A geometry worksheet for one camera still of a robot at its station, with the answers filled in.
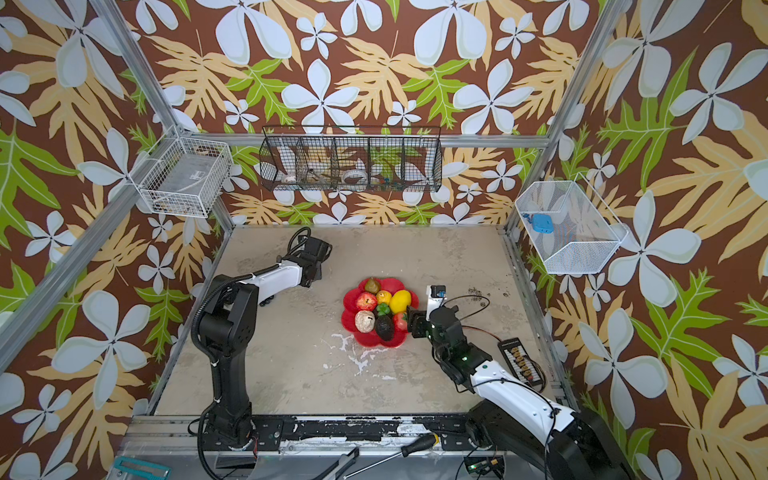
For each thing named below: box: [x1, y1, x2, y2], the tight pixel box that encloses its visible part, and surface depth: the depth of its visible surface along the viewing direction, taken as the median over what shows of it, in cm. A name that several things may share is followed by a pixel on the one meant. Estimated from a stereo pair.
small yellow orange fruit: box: [376, 289, 392, 304], surface depth 96 cm
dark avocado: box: [376, 315, 394, 341], surface depth 88 cm
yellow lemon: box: [390, 289, 412, 313], surface depth 95 cm
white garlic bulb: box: [354, 310, 376, 333], surface depth 89 cm
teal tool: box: [113, 456, 172, 480], surface depth 71 cm
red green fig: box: [365, 277, 380, 294], surface depth 97 cm
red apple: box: [356, 292, 378, 312], surface depth 93 cm
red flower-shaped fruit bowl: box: [341, 277, 388, 347], surface depth 93 cm
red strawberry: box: [394, 312, 408, 330], surface depth 90 cm
